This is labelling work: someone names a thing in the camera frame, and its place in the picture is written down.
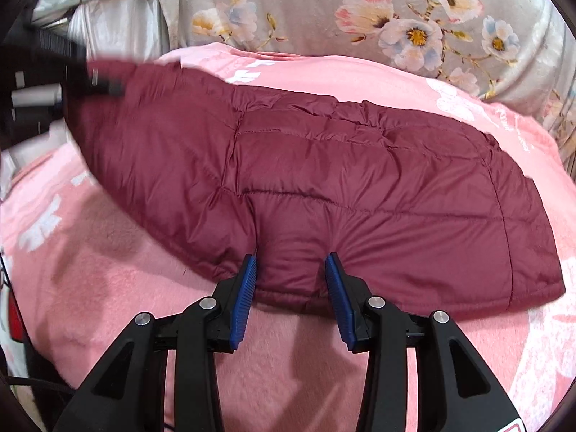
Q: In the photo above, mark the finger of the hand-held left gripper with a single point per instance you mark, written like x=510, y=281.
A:
x=103, y=83

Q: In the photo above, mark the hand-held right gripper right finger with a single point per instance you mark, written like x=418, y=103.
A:
x=339, y=301

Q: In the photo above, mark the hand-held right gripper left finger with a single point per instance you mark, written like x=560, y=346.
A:
x=243, y=301

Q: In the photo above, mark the maroon quilted puffer jacket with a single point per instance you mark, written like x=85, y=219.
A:
x=360, y=189

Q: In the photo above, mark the white satin curtain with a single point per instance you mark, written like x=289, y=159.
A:
x=117, y=22

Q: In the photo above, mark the pink printed fleece blanket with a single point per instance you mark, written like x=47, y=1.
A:
x=112, y=288

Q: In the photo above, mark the grey floral cloth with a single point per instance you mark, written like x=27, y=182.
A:
x=315, y=9

